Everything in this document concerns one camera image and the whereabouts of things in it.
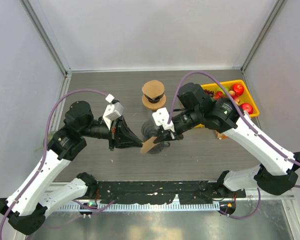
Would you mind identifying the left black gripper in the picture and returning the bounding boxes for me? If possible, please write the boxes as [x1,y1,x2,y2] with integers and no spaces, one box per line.
[80,114,144,151]

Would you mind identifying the grey plastic dripper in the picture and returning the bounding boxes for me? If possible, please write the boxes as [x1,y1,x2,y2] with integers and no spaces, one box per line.
[141,120,161,141]

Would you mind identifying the wooden dripper ring holder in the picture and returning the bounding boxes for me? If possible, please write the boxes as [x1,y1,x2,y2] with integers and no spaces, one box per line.
[142,94,167,111]

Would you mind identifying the brown paper coffee filter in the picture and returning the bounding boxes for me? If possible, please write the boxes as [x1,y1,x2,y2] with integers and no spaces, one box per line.
[141,80,165,98]

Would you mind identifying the grey plastic measuring cup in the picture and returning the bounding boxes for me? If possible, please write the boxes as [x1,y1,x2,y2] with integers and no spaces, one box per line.
[148,141,171,154]

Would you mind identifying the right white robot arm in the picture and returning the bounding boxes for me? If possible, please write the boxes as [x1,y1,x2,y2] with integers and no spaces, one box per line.
[152,82,300,197]

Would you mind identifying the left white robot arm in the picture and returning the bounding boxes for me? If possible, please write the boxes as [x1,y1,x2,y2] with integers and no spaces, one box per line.
[0,101,143,236]

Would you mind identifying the orange filter holder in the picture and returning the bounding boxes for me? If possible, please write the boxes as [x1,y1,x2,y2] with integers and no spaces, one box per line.
[215,131,227,140]

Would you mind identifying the red grape bunch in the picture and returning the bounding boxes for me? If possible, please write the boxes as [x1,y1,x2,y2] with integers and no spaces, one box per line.
[204,89,215,98]

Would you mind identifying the lychee fruit cluster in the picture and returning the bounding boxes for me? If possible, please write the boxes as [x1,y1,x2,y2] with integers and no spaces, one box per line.
[213,90,241,105]

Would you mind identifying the green melon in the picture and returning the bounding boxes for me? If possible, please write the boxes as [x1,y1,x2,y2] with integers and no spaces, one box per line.
[43,130,57,147]

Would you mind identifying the green apple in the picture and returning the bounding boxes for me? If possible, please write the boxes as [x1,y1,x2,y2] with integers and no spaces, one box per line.
[215,86,230,93]

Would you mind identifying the red apple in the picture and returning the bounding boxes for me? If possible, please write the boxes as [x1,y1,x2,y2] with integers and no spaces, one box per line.
[240,103,254,115]
[231,83,245,97]

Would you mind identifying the yellow plastic bin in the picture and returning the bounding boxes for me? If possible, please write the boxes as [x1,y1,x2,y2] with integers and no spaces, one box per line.
[201,79,260,118]

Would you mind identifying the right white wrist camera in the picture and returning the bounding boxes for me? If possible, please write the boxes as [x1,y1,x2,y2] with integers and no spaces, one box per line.
[153,107,175,132]

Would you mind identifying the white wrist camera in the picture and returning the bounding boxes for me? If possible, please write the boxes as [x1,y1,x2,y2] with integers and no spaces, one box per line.
[153,107,175,132]
[102,94,124,130]

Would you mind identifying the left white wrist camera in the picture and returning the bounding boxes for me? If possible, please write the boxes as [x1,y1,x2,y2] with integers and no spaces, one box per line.
[102,94,124,130]

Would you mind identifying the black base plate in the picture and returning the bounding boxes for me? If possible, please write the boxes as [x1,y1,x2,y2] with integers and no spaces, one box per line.
[69,179,247,205]

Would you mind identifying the white slotted cable duct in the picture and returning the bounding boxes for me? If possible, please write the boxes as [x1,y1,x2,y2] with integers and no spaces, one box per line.
[56,201,220,212]

